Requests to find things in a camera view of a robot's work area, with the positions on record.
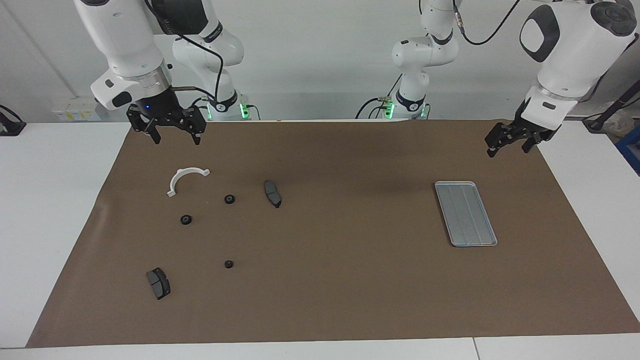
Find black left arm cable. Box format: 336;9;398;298
452;0;523;47

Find black tripod leg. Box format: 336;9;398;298
582;77;640;133

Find dark grey brake pad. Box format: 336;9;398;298
263;180;283;209
146;267;172;301

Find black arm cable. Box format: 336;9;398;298
144;0;226;108
452;0;523;47

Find white curved plastic bracket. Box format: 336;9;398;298
166;167;211;198

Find silver metal tray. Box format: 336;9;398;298
434;181;499;248

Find black base cables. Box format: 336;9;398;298
355;74;403;120

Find black clamp stand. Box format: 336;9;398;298
0;104;27;137

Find blue crate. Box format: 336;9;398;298
616;125;640;176

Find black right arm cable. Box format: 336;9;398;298
144;0;226;108

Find brown table mat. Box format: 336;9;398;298
26;119;640;348

